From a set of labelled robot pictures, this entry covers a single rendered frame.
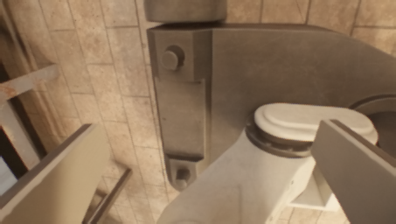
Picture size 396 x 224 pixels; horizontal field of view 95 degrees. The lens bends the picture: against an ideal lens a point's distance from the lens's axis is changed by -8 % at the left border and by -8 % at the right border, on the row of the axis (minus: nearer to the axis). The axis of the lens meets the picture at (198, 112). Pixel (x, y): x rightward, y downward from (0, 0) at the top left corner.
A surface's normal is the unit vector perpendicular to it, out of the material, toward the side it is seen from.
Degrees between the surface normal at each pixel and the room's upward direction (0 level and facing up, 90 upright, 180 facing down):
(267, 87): 0
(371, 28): 0
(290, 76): 0
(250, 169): 90
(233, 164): 90
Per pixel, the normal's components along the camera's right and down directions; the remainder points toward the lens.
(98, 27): -0.20, 0.49
